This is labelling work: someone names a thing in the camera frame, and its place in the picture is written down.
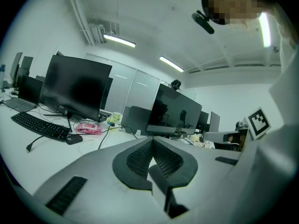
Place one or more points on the frosted glass partition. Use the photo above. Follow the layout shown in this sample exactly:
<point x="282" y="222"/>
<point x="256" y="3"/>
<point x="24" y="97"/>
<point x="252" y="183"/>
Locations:
<point x="140" y="87"/>

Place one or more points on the silver laptop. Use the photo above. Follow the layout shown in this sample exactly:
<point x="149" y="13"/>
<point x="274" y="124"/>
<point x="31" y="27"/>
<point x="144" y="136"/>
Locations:
<point x="29" y="90"/>

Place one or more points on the person's head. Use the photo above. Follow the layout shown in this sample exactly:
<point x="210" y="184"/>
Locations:
<point x="229" y="3"/>

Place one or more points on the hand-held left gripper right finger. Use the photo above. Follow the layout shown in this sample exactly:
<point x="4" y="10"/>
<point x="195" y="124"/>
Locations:
<point x="205" y="162"/>

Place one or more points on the black keyboard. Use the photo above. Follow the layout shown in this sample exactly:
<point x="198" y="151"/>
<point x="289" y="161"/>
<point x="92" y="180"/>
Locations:
<point x="39" y="126"/>

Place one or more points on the small ceiling sensor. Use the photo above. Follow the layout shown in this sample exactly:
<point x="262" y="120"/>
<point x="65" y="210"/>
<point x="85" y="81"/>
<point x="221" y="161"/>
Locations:
<point x="275" y="49"/>

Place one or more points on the black computer mouse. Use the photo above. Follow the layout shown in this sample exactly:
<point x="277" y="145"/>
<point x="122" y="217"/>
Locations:
<point x="74" y="139"/>

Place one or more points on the pink wipes packet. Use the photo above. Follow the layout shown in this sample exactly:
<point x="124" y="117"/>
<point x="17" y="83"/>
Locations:
<point x="88" y="128"/>

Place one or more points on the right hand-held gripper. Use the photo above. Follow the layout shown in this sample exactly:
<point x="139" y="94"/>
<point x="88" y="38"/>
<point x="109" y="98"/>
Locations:
<point x="259" y="122"/>

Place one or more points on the black head-worn camera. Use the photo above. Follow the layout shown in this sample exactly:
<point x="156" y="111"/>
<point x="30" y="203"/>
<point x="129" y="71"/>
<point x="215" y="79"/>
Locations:
<point x="203" y="22"/>

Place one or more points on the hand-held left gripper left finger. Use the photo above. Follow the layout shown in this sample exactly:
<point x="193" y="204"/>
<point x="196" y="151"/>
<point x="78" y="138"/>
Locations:
<point x="93" y="167"/>

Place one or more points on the white ceiling air unit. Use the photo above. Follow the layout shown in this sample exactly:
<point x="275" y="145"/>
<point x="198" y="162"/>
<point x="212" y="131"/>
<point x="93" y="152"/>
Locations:
<point x="97" y="32"/>

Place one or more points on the dark grey laptop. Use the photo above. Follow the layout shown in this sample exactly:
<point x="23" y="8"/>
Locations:
<point x="135" y="120"/>

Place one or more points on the yellow green mug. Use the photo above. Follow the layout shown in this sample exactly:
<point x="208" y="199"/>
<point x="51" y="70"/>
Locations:
<point x="115" y="120"/>

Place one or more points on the white printed t-shirt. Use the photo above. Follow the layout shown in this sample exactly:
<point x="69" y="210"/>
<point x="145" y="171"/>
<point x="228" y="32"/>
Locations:
<point x="285" y="97"/>

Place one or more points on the ceiling tube light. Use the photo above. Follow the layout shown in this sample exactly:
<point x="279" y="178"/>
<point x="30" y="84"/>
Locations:
<point x="265" y="29"/>
<point x="171" y="64"/>
<point x="119" y="40"/>

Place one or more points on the black computer monitor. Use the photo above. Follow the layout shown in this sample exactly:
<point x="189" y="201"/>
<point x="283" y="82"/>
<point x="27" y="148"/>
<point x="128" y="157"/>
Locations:
<point x="16" y="66"/>
<point x="107" y="92"/>
<point x="202" y="121"/>
<point x="74" y="85"/>
<point x="26" y="65"/>
<point x="175" y="111"/>
<point x="215" y="122"/>

